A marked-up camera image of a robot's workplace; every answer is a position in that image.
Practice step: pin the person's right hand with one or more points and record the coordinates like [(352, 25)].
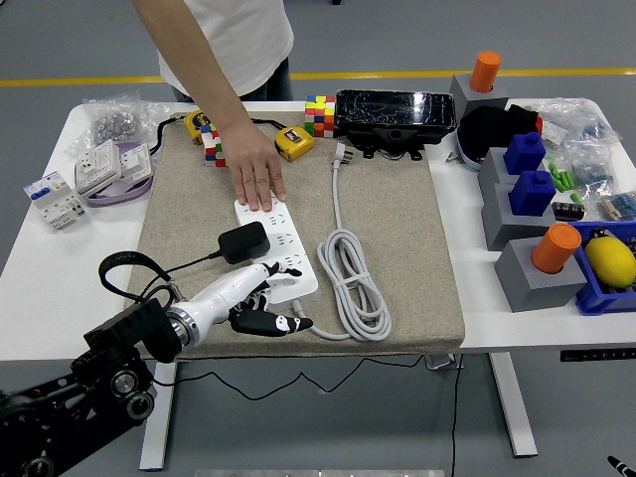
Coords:
[(256, 164)]

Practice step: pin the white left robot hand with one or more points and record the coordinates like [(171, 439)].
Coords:
[(228, 293)]

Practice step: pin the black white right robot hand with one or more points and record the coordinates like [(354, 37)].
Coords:
[(625, 467)]

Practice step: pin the black plug adapter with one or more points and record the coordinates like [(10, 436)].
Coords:
[(243, 241)]

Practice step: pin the white power strip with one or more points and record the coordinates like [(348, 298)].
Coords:
[(305, 293)]

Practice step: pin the person's right forearm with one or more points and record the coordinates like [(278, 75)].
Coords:
[(196, 59)]

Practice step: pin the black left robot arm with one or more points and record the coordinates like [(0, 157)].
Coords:
[(74, 397)]

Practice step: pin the yellow tape measure white label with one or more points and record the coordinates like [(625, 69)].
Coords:
[(294, 144)]

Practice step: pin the white-framed puzzle cube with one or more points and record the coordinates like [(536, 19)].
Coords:
[(211, 144)]

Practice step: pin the yellow tape measure black label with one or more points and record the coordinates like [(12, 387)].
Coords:
[(196, 121)]

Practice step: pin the stickerless puzzle cube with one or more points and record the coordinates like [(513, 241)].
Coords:
[(320, 116)]

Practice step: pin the black table control panel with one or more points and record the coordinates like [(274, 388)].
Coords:
[(596, 355)]

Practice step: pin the person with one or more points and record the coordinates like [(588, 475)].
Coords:
[(248, 45)]

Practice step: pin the white table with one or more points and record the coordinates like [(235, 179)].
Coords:
[(514, 407)]

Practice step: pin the purple ribbon roll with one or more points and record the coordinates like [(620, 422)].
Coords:
[(119, 198)]

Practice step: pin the clear bag of metal nuts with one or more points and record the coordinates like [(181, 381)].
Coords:
[(111, 124)]

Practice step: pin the grey-brown mat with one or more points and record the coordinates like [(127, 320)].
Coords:
[(397, 248)]

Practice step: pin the blue plastic bin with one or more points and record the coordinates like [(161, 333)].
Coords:
[(596, 298)]

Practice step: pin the small metal screw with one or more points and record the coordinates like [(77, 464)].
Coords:
[(451, 158)]

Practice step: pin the grey block with round hole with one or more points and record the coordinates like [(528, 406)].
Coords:
[(531, 290), (464, 97)]

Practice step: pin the white blue circuit breaker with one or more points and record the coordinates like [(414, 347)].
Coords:
[(52, 196)]

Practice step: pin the yellow lemon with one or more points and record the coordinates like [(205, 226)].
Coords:
[(611, 261)]

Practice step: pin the white blue bowl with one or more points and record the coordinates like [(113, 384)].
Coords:
[(467, 159)]

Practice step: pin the orange cylinder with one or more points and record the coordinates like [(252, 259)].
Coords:
[(486, 72), (556, 246)]

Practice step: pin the small black white object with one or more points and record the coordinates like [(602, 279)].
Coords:
[(600, 233)]

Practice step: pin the black cloth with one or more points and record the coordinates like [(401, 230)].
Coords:
[(489, 129)]

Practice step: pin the grey block with square hole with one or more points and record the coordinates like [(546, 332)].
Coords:
[(502, 223), (492, 171)]

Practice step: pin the clear bag of clips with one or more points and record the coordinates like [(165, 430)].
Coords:
[(618, 206)]

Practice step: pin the black terminal block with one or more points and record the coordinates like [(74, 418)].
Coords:
[(569, 212)]

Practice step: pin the blue stepped block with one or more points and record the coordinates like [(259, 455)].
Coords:
[(531, 196), (524, 154)]

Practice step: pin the green plastic pegs pile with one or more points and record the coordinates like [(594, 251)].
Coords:
[(561, 180)]

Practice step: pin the clear bag of blue parts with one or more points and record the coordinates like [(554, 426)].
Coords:
[(593, 174)]

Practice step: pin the clear bag of small parts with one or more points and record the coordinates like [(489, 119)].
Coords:
[(571, 121)]

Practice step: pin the white wall socket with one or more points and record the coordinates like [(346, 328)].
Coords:
[(97, 166), (135, 161)]

